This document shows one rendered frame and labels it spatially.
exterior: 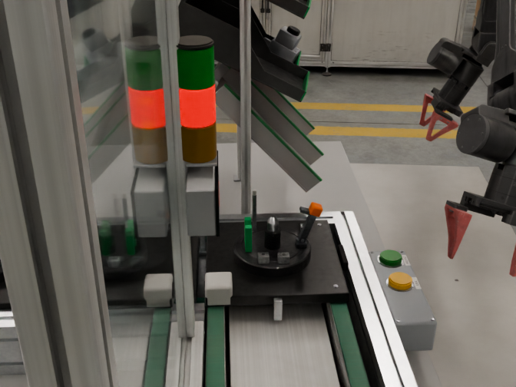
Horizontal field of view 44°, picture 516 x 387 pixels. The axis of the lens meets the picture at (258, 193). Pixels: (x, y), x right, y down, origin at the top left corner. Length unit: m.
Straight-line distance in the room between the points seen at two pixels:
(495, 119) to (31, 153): 0.80
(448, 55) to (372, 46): 3.66
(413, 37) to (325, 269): 4.22
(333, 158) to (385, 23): 3.47
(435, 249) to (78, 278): 1.25
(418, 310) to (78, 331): 0.88
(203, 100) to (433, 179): 1.03
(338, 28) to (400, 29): 0.48
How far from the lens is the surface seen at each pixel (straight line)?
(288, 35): 1.45
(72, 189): 0.23
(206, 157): 0.85
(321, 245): 1.21
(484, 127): 0.93
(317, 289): 1.10
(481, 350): 1.21
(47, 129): 0.22
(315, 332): 1.10
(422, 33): 5.27
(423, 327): 1.08
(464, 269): 1.40
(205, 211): 0.84
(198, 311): 1.07
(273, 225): 1.13
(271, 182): 1.66
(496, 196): 0.98
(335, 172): 1.73
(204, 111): 0.82
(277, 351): 1.06
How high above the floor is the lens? 1.63
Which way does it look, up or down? 28 degrees down
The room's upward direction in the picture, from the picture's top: straight up
